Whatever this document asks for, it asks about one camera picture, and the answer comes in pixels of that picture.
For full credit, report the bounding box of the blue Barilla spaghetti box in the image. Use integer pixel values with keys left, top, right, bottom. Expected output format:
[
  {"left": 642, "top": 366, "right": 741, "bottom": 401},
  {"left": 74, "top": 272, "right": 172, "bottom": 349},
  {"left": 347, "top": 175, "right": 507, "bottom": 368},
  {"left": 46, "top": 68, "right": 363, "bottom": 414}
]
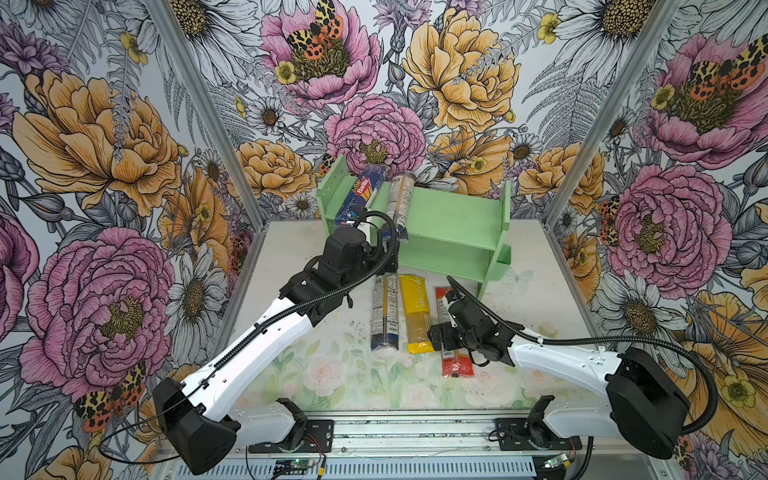
[{"left": 334, "top": 164, "right": 387, "bottom": 225}]

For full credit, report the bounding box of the yellow spaghetti bag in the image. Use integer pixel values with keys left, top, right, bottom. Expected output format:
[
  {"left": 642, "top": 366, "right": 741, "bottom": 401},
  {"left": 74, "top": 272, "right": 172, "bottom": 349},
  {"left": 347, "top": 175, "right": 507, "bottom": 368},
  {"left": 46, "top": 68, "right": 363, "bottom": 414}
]
[{"left": 399, "top": 274, "right": 434, "bottom": 354}]

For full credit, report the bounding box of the clear labelled spaghetti bag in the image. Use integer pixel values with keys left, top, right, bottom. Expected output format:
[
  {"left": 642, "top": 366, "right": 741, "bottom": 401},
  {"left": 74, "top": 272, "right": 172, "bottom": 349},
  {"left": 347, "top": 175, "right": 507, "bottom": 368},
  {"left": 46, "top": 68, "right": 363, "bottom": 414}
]
[{"left": 370, "top": 273, "right": 399, "bottom": 351}]

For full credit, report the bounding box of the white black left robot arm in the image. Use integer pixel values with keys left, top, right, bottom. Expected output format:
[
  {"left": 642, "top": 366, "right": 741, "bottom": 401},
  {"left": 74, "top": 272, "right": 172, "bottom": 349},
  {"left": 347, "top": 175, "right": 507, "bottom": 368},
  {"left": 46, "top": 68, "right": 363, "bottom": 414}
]
[{"left": 152, "top": 225, "right": 399, "bottom": 475}]

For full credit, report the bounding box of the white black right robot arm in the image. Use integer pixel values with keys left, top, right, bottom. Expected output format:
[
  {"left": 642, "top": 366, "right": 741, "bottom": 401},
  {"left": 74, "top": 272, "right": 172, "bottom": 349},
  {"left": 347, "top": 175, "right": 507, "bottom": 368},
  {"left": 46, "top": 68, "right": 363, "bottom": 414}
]
[{"left": 428, "top": 293, "right": 690, "bottom": 459}]

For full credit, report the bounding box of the green two-tier shelf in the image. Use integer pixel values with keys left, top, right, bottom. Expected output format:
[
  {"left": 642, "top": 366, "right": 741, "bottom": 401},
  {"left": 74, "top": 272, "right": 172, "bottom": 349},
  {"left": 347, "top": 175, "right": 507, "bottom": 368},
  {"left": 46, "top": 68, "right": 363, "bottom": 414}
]
[{"left": 316, "top": 155, "right": 512, "bottom": 296}]

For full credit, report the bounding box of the red spaghetti bag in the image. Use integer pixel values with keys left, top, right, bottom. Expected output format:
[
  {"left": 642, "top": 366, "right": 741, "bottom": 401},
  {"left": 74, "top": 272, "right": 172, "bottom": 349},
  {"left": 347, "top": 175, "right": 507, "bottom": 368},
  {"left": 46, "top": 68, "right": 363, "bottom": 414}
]
[{"left": 435, "top": 286, "right": 474, "bottom": 378}]

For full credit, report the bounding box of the green circuit board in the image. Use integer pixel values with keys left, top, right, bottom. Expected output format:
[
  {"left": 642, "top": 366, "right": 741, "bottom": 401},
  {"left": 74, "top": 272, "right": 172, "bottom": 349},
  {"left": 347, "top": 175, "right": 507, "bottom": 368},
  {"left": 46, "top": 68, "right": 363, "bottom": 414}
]
[{"left": 272, "top": 459, "right": 312, "bottom": 479}]

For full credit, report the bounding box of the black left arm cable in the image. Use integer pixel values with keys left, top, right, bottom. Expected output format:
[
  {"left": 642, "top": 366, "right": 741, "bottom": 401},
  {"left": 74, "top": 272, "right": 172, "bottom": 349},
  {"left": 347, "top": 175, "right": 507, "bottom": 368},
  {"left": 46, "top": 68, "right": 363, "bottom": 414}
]
[{"left": 98, "top": 209, "right": 400, "bottom": 466}]

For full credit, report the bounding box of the black corrugated right cable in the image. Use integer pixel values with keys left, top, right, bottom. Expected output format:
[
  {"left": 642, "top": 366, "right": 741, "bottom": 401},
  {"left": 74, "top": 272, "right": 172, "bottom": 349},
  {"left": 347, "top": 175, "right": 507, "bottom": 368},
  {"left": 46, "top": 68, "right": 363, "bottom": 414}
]
[{"left": 446, "top": 275, "right": 719, "bottom": 436}]

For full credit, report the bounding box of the aluminium front rail base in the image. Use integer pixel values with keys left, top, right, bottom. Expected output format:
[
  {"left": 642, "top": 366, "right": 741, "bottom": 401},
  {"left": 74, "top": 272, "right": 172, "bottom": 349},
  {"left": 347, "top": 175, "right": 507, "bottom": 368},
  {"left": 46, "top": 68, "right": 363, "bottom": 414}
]
[{"left": 202, "top": 410, "right": 679, "bottom": 479}]

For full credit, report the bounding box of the aluminium left corner post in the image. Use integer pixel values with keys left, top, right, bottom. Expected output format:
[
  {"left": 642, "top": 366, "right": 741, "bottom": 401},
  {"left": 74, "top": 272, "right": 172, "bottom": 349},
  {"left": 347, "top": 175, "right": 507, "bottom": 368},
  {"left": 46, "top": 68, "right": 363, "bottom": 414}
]
[{"left": 147, "top": 1, "right": 267, "bottom": 233}]

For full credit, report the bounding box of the aluminium corner post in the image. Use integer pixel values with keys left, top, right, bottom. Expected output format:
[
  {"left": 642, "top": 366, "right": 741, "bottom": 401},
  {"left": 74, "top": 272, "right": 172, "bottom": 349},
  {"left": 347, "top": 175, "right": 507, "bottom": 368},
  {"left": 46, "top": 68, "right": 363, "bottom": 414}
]
[
  {"left": 147, "top": 1, "right": 267, "bottom": 233},
  {"left": 541, "top": 0, "right": 681, "bottom": 229}
]

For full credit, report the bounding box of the aluminium right corner post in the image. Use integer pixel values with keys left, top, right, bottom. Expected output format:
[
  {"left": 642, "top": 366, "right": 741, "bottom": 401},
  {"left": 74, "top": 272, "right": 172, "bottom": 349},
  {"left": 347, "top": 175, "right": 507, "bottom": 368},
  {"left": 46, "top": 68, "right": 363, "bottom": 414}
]
[{"left": 541, "top": 0, "right": 681, "bottom": 229}]

